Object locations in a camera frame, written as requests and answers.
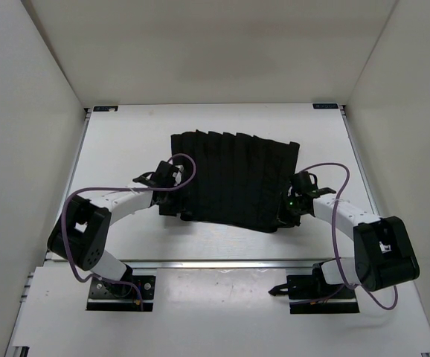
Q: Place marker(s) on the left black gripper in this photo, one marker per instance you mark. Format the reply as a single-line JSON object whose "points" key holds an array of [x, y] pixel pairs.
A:
{"points": [[166, 210]]}

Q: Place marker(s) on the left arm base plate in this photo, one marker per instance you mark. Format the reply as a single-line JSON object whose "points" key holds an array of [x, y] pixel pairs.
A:
{"points": [[105, 297]]}

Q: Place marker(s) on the blue corner label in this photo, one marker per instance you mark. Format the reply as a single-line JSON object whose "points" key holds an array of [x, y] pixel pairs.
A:
{"points": [[105, 108], [325, 106]]}

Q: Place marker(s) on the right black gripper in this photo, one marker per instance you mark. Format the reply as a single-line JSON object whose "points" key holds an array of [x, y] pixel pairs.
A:
{"points": [[291, 222]]}

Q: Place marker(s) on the left blue corner label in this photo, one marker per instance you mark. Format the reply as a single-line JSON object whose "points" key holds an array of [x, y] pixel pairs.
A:
{"points": [[105, 108]]}

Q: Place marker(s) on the right blue corner label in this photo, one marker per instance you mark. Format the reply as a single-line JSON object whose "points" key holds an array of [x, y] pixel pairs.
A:
{"points": [[325, 106]]}

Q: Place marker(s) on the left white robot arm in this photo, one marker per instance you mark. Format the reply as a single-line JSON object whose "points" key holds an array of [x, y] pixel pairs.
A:
{"points": [[81, 231]]}

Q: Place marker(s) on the aluminium table rail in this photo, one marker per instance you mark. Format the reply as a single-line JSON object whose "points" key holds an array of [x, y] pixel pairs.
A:
{"points": [[221, 264]]}

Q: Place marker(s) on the black pleated skirt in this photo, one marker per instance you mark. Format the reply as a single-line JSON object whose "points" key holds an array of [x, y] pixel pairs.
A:
{"points": [[239, 180]]}

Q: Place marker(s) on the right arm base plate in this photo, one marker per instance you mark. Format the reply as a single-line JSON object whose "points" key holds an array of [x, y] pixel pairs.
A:
{"points": [[310, 295]]}

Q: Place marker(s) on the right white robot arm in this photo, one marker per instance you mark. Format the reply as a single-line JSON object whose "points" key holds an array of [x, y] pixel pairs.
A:
{"points": [[383, 255]]}

